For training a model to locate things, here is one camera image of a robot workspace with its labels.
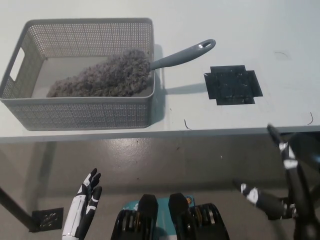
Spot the black and white right hand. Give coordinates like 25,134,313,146
232,123,320,240

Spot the white and black left hand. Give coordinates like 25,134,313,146
61,167,103,239

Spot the grey fluffy duster with handle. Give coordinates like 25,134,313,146
46,38,217,98

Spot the black tape patch on desk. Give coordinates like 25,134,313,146
203,64,263,106

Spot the black tape patch on floor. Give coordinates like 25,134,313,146
29,206,65,233

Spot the black table leg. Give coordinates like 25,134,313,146
0,186,38,228

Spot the grey perforated plastic basket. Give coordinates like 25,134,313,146
0,17,156,132

